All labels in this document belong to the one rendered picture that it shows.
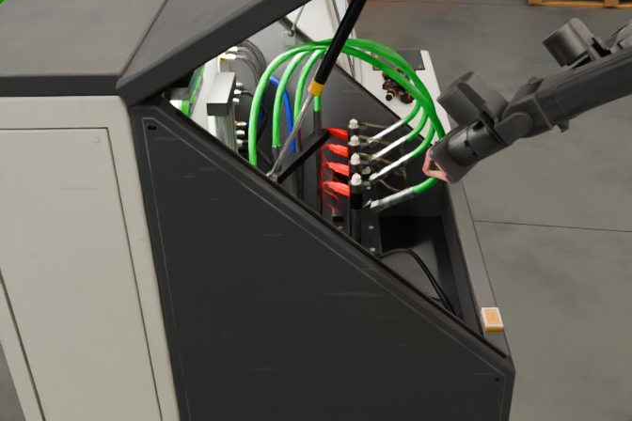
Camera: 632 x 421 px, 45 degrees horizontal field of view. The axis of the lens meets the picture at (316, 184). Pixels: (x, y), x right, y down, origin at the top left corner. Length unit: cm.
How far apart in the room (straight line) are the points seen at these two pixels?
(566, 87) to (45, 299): 85
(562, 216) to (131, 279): 257
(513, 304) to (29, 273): 208
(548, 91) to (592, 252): 227
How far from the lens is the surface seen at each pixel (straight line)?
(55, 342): 135
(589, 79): 110
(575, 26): 142
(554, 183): 377
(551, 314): 298
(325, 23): 173
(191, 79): 115
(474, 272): 155
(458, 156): 124
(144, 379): 137
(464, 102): 117
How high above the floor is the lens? 189
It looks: 31 degrees down
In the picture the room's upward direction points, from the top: 2 degrees counter-clockwise
